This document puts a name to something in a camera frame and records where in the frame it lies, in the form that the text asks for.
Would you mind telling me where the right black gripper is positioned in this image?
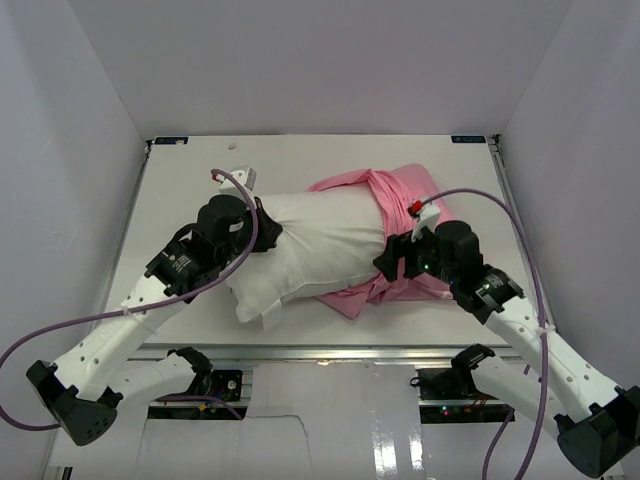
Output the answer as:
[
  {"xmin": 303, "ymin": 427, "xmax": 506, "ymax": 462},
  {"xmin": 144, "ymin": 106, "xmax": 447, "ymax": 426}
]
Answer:
[{"xmin": 374, "ymin": 218, "xmax": 459, "ymax": 285}]

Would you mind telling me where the white pillow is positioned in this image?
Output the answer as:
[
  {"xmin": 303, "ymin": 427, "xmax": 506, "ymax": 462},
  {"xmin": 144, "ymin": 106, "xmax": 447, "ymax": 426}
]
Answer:
[{"xmin": 226, "ymin": 184, "xmax": 384, "ymax": 329}]

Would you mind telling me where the pink floral pillowcase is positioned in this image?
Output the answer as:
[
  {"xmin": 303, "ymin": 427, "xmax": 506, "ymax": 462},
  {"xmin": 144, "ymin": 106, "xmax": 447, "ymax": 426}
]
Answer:
[{"xmin": 308, "ymin": 164, "xmax": 452, "ymax": 321}]

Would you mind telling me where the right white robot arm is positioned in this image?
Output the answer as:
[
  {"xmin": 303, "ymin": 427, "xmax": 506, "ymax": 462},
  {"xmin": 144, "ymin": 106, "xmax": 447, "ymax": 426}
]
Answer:
[{"xmin": 373, "ymin": 221, "xmax": 639, "ymax": 479}]

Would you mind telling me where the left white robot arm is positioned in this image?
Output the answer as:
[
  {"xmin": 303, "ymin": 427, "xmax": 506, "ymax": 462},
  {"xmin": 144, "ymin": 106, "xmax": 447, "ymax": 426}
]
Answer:
[{"xmin": 26, "ymin": 194, "xmax": 282, "ymax": 446}]

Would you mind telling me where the right blue table label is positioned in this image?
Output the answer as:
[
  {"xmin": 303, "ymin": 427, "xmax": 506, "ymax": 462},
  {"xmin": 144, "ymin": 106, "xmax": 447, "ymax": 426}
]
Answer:
[{"xmin": 451, "ymin": 135, "xmax": 486, "ymax": 144}]

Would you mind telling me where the blue table label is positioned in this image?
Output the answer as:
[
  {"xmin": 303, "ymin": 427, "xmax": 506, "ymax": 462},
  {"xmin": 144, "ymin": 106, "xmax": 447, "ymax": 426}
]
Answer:
[
  {"xmin": 451, "ymin": 135, "xmax": 486, "ymax": 144},
  {"xmin": 153, "ymin": 136, "xmax": 189, "ymax": 145}
]

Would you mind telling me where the left blue table label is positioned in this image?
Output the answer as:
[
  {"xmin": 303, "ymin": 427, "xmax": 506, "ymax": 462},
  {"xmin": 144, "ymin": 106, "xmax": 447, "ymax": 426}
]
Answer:
[{"xmin": 153, "ymin": 136, "xmax": 189, "ymax": 145}]

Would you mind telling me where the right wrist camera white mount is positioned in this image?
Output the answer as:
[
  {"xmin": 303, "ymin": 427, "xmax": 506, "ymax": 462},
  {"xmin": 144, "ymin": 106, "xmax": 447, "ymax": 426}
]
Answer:
[{"xmin": 408, "ymin": 199, "xmax": 441, "ymax": 243}]

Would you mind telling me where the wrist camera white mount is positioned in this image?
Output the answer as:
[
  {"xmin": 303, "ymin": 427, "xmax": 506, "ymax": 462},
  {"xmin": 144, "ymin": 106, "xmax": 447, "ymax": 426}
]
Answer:
[
  {"xmin": 408, "ymin": 199, "xmax": 441, "ymax": 243},
  {"xmin": 211, "ymin": 166, "xmax": 257, "ymax": 199}
]

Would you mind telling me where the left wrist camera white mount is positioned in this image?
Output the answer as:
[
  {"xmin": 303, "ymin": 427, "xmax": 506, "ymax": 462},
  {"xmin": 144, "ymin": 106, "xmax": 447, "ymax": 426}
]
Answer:
[{"xmin": 211, "ymin": 166, "xmax": 257, "ymax": 199}]

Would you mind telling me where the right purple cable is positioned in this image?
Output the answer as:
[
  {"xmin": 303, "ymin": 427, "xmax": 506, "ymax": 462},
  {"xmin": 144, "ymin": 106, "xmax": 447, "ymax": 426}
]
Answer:
[{"xmin": 419, "ymin": 187, "xmax": 549, "ymax": 480}]

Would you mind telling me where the purple cable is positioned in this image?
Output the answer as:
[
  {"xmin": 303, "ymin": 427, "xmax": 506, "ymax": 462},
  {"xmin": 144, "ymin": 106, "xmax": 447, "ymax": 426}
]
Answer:
[
  {"xmin": 0, "ymin": 168, "xmax": 260, "ymax": 431},
  {"xmin": 419, "ymin": 187, "xmax": 549, "ymax": 480}
]

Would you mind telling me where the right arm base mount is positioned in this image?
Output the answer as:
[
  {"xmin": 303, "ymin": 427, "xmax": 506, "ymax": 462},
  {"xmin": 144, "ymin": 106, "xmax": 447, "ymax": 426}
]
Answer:
[{"xmin": 409, "ymin": 344, "xmax": 513, "ymax": 425}]

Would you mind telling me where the aluminium table front rail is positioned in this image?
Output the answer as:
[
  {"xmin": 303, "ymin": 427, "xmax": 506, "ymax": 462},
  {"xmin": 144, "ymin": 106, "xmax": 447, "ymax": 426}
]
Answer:
[{"xmin": 134, "ymin": 344, "xmax": 501, "ymax": 365}]

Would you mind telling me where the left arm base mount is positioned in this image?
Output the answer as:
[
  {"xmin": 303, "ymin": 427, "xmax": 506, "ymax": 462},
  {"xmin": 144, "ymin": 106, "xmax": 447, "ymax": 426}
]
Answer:
[{"xmin": 147, "ymin": 347, "xmax": 247, "ymax": 421}]

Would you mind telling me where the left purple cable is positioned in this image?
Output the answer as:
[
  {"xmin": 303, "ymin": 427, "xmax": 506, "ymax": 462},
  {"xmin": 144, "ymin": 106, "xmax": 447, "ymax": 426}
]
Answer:
[{"xmin": 0, "ymin": 168, "xmax": 260, "ymax": 431}]

